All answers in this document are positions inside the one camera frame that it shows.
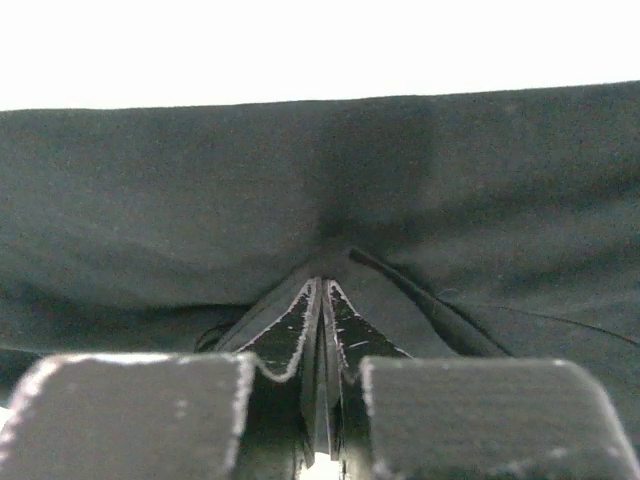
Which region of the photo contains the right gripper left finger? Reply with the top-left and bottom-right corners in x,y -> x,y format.
1,278 -> 322,479

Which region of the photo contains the black polo shirt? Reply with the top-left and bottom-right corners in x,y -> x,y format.
1,82 -> 639,439

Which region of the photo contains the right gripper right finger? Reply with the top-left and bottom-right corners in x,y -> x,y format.
322,280 -> 635,479

